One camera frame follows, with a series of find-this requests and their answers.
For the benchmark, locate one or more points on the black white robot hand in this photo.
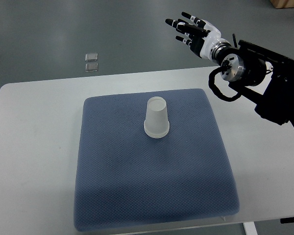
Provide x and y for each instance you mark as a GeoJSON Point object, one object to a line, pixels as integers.
{"type": "Point", "coordinates": [203, 39]}

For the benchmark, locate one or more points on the white paper cup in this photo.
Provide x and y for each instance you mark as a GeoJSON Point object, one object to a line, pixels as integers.
{"type": "Point", "coordinates": [156, 109]}
{"type": "Point", "coordinates": [156, 130]}

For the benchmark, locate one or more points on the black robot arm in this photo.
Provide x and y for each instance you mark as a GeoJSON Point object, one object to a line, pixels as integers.
{"type": "Point", "coordinates": [262, 76]}

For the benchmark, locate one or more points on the wooden furniture corner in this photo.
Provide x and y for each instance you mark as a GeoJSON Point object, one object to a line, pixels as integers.
{"type": "Point", "coordinates": [281, 4]}

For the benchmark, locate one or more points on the white paper cup on cushion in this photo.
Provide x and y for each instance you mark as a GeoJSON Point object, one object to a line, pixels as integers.
{"type": "Point", "coordinates": [156, 130]}

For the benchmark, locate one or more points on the upper metal floor plate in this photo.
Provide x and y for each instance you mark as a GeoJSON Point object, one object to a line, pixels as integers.
{"type": "Point", "coordinates": [91, 56]}

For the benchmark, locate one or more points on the blue mesh cushion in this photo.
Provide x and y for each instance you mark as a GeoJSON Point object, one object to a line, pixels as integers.
{"type": "Point", "coordinates": [126, 178]}

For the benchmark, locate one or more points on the white table leg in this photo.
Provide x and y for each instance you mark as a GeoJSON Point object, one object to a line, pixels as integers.
{"type": "Point", "coordinates": [249, 228]}

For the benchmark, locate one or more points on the black table control panel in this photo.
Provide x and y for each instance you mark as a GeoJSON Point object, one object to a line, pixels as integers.
{"type": "Point", "coordinates": [287, 220]}

